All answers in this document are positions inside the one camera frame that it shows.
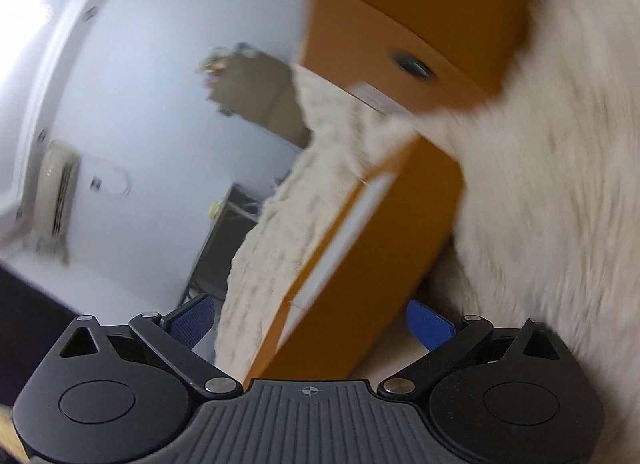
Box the cream fluffy blanket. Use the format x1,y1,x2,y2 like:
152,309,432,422
215,0,639,463

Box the items on fridge top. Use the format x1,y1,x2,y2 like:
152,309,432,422
198,42,258,77

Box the grey folding table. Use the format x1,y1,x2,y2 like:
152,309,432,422
179,184,262,305

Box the dark curtain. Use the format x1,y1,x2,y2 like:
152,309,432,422
0,265,77,406

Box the white air conditioner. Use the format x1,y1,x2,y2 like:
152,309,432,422
32,140,81,241

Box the orange box lid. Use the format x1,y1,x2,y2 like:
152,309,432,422
245,136,463,383

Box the large orange cardboard box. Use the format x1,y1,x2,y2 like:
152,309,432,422
299,0,529,112

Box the white wall cable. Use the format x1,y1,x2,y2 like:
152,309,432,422
81,153,134,198

